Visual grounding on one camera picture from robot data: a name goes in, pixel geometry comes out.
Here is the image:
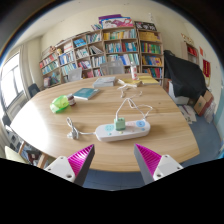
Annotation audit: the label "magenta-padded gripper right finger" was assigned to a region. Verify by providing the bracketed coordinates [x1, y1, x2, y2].
[133, 143, 184, 186]

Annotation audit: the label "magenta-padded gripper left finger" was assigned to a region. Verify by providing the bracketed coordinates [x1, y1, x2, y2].
[44, 143, 96, 187]

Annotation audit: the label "green charger block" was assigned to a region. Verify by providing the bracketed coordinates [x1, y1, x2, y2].
[114, 117, 127, 131]

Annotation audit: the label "white power strip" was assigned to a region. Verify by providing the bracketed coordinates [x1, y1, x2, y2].
[95, 119, 152, 143]

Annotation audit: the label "papers on floor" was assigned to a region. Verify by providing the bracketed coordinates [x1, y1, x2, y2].
[178, 104, 198, 124]

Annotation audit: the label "green plastic bag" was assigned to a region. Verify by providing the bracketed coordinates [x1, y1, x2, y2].
[49, 94, 70, 114]

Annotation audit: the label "small red-labelled jar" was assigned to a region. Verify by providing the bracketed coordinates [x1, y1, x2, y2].
[66, 93, 77, 107]

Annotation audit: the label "teal book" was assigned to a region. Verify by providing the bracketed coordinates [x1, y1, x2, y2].
[72, 87, 101, 101]

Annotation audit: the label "white box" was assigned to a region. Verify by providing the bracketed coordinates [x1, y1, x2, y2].
[168, 81, 190, 105]

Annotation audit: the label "cardboard box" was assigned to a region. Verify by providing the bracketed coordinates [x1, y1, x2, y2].
[193, 89, 215, 117]

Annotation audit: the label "yellow book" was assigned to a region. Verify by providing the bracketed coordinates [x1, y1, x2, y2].
[120, 77, 143, 88]

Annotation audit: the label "yellow folder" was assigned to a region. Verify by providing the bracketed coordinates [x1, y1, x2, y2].
[136, 73, 160, 86]

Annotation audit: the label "grey book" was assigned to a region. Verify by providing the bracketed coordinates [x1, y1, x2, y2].
[92, 76, 117, 89]

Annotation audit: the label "dark office chair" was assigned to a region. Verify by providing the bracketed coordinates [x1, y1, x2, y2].
[28, 83, 41, 98]

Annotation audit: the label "grey mesh chair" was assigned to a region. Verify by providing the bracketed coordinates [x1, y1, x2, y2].
[67, 67, 83, 83]
[99, 59, 126, 76]

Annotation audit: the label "black cloth cover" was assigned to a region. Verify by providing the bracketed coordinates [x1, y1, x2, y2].
[163, 49, 208, 101]

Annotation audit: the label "clear bottle with red label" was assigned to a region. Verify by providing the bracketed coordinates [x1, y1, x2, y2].
[130, 60, 139, 81]

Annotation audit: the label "window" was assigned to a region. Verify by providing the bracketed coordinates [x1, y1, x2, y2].
[0, 53, 26, 108]

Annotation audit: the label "wooden bookshelf unit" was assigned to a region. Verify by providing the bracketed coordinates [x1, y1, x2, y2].
[38, 13, 165, 88]

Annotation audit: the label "white power strip cord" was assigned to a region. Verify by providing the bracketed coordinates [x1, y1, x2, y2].
[65, 116, 98, 140]

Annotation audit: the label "white charger cable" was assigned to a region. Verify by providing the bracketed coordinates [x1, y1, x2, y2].
[114, 90, 154, 123]

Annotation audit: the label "thin white cable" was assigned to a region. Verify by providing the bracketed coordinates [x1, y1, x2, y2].
[116, 78, 138, 98]

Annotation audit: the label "red wall hanging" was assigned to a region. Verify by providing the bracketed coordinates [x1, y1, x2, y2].
[202, 59, 212, 79]

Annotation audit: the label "small wall shelf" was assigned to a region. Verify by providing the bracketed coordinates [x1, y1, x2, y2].
[181, 33, 200, 66]

